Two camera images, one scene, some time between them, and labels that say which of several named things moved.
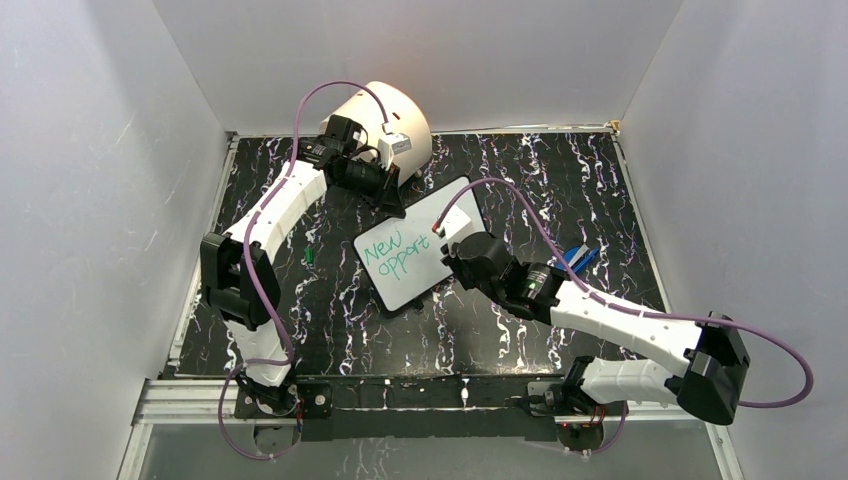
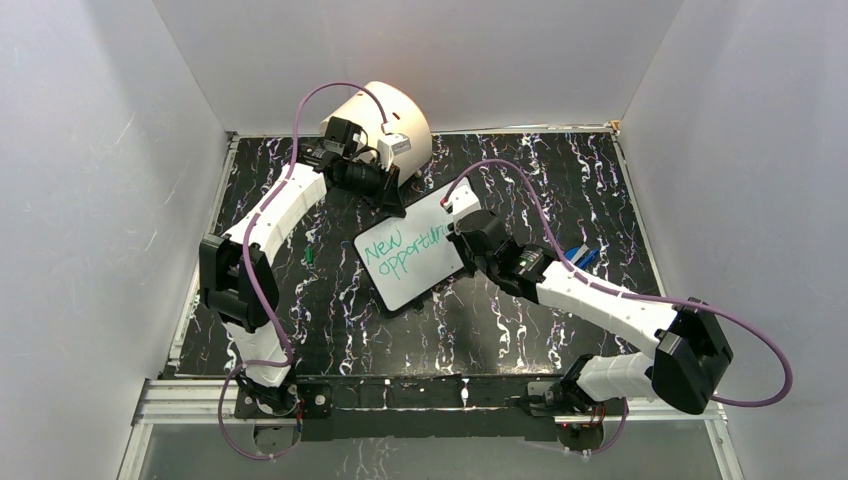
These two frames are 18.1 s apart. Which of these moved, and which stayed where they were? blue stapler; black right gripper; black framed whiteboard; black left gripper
Moved: black right gripper
Stayed: black left gripper; black framed whiteboard; blue stapler
